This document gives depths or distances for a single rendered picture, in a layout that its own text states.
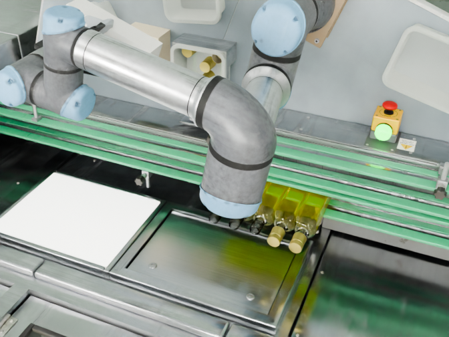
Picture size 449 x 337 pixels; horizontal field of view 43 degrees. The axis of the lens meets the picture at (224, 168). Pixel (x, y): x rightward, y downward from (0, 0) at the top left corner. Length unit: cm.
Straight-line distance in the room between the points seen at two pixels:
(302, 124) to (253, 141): 71
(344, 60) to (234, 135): 73
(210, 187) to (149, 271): 60
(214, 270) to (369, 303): 42
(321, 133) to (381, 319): 52
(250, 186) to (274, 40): 42
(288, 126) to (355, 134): 19
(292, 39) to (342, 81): 39
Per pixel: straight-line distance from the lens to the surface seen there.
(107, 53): 104
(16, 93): 120
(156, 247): 163
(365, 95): 164
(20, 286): 163
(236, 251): 161
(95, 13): 147
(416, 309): 160
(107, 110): 192
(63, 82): 114
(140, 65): 101
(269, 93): 124
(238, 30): 168
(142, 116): 187
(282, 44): 129
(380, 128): 157
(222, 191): 100
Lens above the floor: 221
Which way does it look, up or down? 50 degrees down
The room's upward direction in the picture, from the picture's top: 143 degrees counter-clockwise
